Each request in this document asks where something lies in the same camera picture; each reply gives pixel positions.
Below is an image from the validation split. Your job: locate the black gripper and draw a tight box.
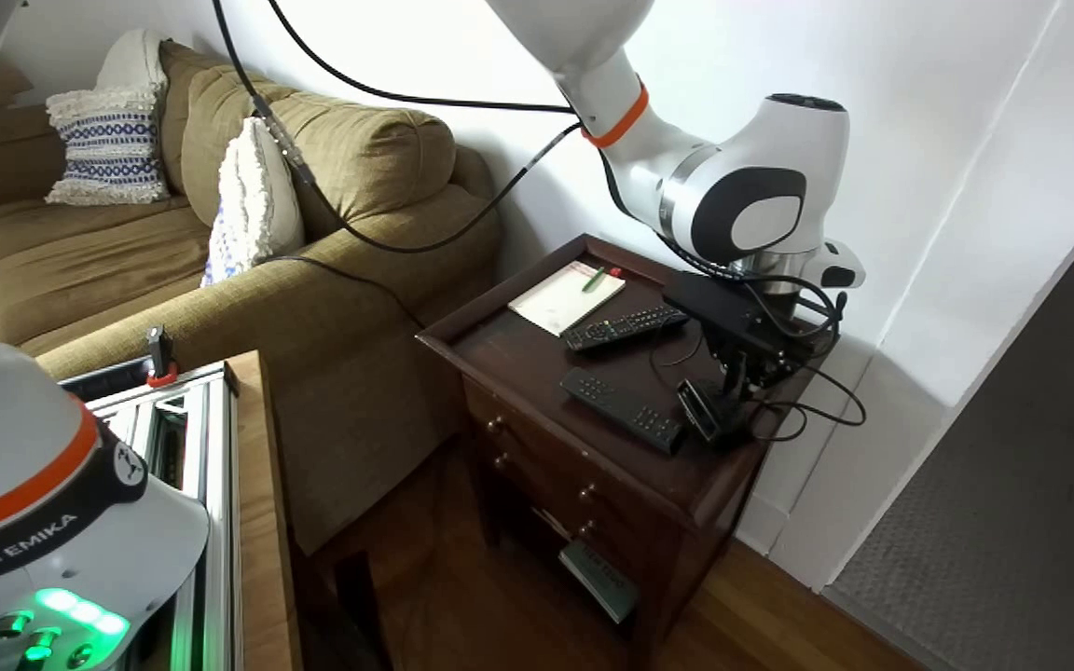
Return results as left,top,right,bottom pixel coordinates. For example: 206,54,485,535
665,270,813,452

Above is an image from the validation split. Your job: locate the black alarm clock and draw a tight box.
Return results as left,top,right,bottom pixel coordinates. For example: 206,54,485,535
679,383,758,454

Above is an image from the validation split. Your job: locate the long black buttoned remote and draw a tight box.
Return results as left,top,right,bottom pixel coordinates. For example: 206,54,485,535
561,303,689,357

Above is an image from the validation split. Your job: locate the dark wooden side table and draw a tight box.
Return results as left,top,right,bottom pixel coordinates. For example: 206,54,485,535
414,231,845,664

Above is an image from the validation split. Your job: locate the white notepad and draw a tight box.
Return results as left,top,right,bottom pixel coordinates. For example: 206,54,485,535
502,255,629,337

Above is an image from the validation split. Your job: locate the grey flat floor box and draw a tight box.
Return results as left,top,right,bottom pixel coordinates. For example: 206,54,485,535
557,535,643,629

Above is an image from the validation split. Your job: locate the olive fabric couch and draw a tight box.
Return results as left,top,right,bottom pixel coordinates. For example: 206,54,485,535
0,33,506,559

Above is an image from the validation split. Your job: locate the wooden platform board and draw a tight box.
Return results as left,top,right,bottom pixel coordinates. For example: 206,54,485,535
221,351,306,671

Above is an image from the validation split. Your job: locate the white textured pillow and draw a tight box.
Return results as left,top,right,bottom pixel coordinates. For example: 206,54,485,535
199,113,308,289

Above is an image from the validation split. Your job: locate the orange black clamp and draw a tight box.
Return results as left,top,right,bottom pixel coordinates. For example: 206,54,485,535
143,323,183,391

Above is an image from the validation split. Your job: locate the striped knit pillow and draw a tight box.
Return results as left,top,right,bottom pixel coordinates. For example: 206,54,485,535
42,83,173,209

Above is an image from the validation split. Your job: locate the white plain cushion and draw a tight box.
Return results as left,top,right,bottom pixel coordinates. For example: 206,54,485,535
92,24,173,96

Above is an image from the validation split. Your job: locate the thin black clock cable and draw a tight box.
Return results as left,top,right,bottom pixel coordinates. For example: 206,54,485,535
754,351,871,446

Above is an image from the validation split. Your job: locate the black hanging robot cable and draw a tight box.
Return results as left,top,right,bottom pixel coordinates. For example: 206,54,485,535
266,0,582,120
207,0,590,259

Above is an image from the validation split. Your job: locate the aluminium profile frame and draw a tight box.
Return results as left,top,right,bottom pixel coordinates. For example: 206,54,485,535
57,357,241,671

